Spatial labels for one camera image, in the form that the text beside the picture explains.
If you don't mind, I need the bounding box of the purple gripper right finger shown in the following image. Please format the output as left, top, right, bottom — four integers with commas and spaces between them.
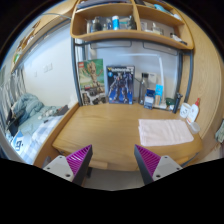
134, 145, 182, 185

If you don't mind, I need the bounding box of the bed with blue bedding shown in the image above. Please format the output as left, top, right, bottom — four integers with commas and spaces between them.
0, 66, 71, 166

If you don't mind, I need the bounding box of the black electric shaver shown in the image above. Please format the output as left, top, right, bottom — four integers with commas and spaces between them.
172, 93, 183, 114

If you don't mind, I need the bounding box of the wooden wall shelf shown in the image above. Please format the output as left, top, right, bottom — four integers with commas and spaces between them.
70, 0, 194, 50

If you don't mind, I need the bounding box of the light blue carton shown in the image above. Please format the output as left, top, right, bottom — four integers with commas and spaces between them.
155, 84, 163, 106

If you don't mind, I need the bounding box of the white cup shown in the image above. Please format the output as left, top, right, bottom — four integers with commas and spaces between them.
180, 103, 191, 118

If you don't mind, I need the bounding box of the pink folded towel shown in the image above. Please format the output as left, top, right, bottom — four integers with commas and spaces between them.
139, 119, 194, 147

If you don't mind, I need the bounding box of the green Groot box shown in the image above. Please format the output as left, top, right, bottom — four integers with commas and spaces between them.
78, 59, 106, 105

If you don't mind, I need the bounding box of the wooden desk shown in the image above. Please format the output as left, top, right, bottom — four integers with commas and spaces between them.
33, 102, 204, 172

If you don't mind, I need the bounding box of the blue small box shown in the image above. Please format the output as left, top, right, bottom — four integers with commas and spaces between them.
144, 89, 155, 109

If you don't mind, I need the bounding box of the dark water bottle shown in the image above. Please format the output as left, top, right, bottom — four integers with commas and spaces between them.
138, 73, 148, 105

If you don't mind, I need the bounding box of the blue robot model box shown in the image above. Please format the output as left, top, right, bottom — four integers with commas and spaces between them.
106, 65, 135, 104

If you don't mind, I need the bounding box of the blue canister on shelf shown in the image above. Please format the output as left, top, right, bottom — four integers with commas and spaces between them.
112, 15, 120, 30

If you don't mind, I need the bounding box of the clear plastic container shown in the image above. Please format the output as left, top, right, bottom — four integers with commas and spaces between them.
189, 122, 200, 134

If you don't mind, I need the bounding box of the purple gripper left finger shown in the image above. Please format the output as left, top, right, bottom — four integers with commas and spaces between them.
43, 145, 93, 186

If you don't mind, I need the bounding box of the white lotion bottle red cap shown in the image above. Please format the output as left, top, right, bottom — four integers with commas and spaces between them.
186, 99, 200, 124

